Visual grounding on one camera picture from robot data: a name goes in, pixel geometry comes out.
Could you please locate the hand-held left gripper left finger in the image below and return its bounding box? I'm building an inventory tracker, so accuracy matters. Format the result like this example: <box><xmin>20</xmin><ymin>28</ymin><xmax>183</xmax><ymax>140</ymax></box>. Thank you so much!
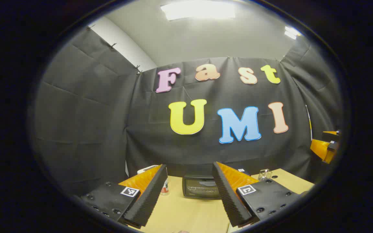
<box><xmin>73</xmin><ymin>164</ymin><xmax>168</xmax><ymax>228</ymax></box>

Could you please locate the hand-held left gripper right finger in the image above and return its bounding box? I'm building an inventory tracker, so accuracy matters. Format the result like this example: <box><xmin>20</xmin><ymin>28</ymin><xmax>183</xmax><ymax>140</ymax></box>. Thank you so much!
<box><xmin>212</xmin><ymin>161</ymin><xmax>307</xmax><ymax>227</ymax></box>

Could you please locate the black electric oven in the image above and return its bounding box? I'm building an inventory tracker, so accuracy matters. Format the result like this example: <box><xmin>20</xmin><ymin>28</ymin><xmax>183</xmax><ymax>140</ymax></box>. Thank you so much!
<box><xmin>182</xmin><ymin>168</ymin><xmax>251</xmax><ymax>199</ymax></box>

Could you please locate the clear plastic bottle red label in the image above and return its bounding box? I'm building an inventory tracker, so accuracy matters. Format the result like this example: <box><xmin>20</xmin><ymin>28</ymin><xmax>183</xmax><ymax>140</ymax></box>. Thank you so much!
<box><xmin>160</xmin><ymin>176</ymin><xmax>170</xmax><ymax>196</ymax></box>

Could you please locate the white toaster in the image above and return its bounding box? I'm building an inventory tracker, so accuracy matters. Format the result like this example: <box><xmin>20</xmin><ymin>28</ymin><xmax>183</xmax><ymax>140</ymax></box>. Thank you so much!
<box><xmin>137</xmin><ymin>165</ymin><xmax>160</xmax><ymax>175</ymax></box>

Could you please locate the black backdrop cloth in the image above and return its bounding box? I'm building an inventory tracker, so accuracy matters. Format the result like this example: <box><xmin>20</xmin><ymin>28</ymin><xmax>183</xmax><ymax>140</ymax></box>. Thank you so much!
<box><xmin>33</xmin><ymin>28</ymin><xmax>344</xmax><ymax>198</ymax></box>

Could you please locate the small ceiling light panel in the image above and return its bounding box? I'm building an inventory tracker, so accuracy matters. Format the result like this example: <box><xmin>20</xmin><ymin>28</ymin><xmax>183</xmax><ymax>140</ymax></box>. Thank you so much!
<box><xmin>284</xmin><ymin>26</ymin><xmax>302</xmax><ymax>40</ymax></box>

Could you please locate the large ceiling light panel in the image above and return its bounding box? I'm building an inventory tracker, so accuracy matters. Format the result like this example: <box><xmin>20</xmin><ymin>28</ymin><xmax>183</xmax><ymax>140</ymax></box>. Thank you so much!
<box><xmin>160</xmin><ymin>1</ymin><xmax>236</xmax><ymax>21</ymax></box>

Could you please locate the thin hanging cable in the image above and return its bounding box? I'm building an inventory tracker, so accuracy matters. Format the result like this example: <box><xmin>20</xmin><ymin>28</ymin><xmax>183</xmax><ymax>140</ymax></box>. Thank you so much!
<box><xmin>305</xmin><ymin>105</ymin><xmax>313</xmax><ymax>140</ymax></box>

